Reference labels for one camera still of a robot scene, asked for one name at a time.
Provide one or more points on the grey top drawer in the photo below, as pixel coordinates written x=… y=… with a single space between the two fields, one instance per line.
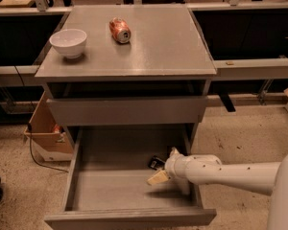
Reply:
x=127 y=111

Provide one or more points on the white ceramic bowl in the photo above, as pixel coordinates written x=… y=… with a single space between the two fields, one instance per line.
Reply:
x=69 y=43

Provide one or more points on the cardboard box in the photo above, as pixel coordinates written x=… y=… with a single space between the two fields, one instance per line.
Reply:
x=49 y=139

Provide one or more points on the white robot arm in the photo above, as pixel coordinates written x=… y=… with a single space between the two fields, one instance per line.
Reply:
x=269 y=179

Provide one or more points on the grey metal rail frame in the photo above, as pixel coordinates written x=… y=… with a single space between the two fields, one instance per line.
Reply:
x=241 y=69

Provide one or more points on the orange soda can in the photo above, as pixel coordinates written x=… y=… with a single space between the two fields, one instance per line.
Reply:
x=120 y=30

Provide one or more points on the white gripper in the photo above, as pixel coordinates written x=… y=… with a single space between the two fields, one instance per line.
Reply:
x=174 y=165

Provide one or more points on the black rxbar chocolate wrapper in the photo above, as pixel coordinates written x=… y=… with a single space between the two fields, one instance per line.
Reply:
x=156 y=163

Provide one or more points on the grey open middle drawer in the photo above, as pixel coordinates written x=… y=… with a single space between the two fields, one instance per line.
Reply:
x=107 y=184

